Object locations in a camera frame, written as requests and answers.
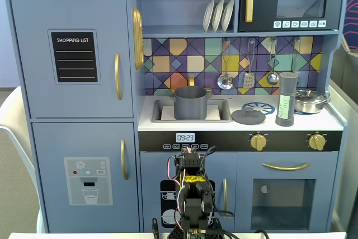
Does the gray salt shaker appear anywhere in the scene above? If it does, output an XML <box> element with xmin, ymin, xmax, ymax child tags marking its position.
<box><xmin>275</xmin><ymin>71</ymin><xmax>297</xmax><ymax>127</ymax></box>

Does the gray cooking pot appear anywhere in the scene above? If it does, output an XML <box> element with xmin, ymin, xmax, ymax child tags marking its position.
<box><xmin>169</xmin><ymin>86</ymin><xmax>210</xmax><ymax>120</ymax></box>

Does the steel slotted spoon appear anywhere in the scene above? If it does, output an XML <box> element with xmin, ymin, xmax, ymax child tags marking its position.
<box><xmin>217</xmin><ymin>39</ymin><xmax>234</xmax><ymax>91</ymax></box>

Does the gray pot lid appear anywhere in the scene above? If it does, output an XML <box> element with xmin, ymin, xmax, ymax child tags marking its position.
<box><xmin>231</xmin><ymin>106</ymin><xmax>266</xmax><ymax>125</ymax></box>

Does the steel toy spatula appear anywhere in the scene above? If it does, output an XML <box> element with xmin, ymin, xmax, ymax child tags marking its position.
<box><xmin>242</xmin><ymin>39</ymin><xmax>256</xmax><ymax>89</ymax></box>

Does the gold stove knob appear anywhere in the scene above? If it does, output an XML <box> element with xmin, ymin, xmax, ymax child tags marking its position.
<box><xmin>308</xmin><ymin>134</ymin><xmax>326</xmax><ymax>151</ymax></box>
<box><xmin>249</xmin><ymin>134</ymin><xmax>267</xmax><ymax>151</ymax></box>

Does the white toy plate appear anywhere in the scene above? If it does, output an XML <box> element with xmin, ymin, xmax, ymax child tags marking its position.
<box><xmin>202</xmin><ymin>0</ymin><xmax>215</xmax><ymax>33</ymax></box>
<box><xmin>211</xmin><ymin>0</ymin><xmax>225</xmax><ymax>33</ymax></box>
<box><xmin>220</xmin><ymin>0</ymin><xmax>235</xmax><ymax>33</ymax></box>

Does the steel toy ladle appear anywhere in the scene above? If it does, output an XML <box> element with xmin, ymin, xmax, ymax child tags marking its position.
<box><xmin>266</xmin><ymin>38</ymin><xmax>280</xmax><ymax>86</ymax></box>

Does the blue toy kitchen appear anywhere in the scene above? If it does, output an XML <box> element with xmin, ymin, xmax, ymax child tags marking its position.
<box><xmin>4</xmin><ymin>0</ymin><xmax>350</xmax><ymax>234</ymax></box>

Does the steel pot with lid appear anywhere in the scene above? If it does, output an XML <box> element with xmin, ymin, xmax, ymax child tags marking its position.
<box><xmin>294</xmin><ymin>89</ymin><xmax>328</xmax><ymax>114</ymax></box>

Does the white chair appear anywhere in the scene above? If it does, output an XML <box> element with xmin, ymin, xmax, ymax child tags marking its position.
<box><xmin>0</xmin><ymin>86</ymin><xmax>43</xmax><ymax>234</ymax></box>

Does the gold long fridge handle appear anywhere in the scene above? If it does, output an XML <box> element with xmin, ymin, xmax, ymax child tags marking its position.
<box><xmin>114</xmin><ymin>52</ymin><xmax>123</xmax><ymax>101</ymax></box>

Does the gold short fridge handle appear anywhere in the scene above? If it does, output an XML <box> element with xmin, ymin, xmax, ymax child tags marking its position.
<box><xmin>120</xmin><ymin>139</ymin><xmax>129</xmax><ymax>181</ymax></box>

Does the gold dishwasher handle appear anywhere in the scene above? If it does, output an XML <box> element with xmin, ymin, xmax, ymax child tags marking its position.
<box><xmin>223</xmin><ymin>178</ymin><xmax>228</xmax><ymax>213</ymax></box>

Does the gold microwave handle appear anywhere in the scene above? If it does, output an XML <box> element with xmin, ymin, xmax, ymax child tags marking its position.
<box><xmin>245</xmin><ymin>0</ymin><xmax>255</xmax><ymax>24</ymax></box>

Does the gold oven handle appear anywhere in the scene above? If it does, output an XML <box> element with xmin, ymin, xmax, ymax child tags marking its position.
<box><xmin>262</xmin><ymin>162</ymin><xmax>310</xmax><ymax>171</ymax></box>

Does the black USB cable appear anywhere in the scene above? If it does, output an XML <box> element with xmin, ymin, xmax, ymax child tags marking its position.
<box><xmin>215</xmin><ymin>229</ymin><xmax>240</xmax><ymax>239</ymax></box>

